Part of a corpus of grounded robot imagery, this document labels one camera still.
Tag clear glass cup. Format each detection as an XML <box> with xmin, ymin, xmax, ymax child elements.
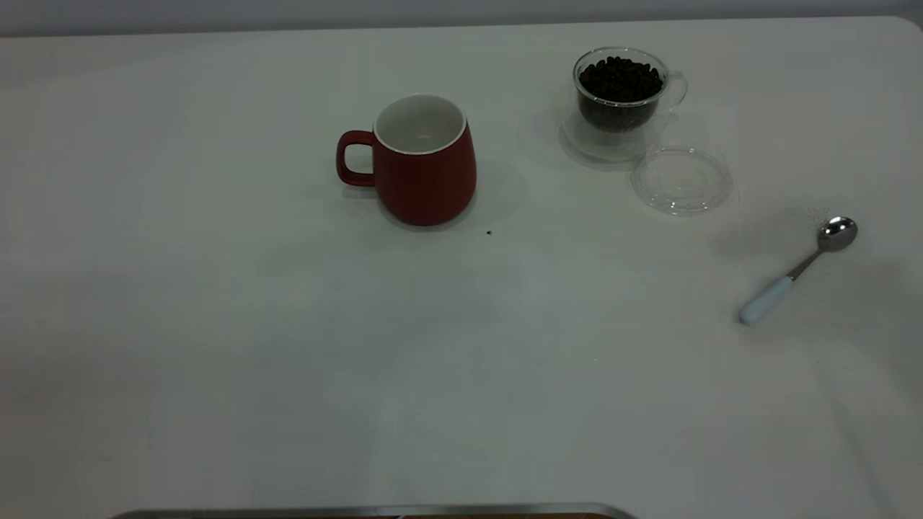
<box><xmin>561</xmin><ymin>47</ymin><xmax>689</xmax><ymax>163</ymax></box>

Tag spoon with pale blue handle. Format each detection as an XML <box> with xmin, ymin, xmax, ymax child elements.
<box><xmin>738</xmin><ymin>216</ymin><xmax>859</xmax><ymax>326</ymax></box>

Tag clear glass saucer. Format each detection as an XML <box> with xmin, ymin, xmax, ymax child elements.
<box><xmin>631</xmin><ymin>144</ymin><xmax>734</xmax><ymax>216</ymax></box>

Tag grey metal tray edge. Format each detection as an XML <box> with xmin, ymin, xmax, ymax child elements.
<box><xmin>108</xmin><ymin>503</ymin><xmax>639</xmax><ymax>519</ymax></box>

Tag dark coffee beans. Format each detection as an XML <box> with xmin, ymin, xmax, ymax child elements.
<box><xmin>578</xmin><ymin>56</ymin><xmax>664</xmax><ymax>133</ymax></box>

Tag red ceramic mug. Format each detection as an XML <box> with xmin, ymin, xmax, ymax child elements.
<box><xmin>335</xmin><ymin>94</ymin><xmax>477</xmax><ymax>226</ymax></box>

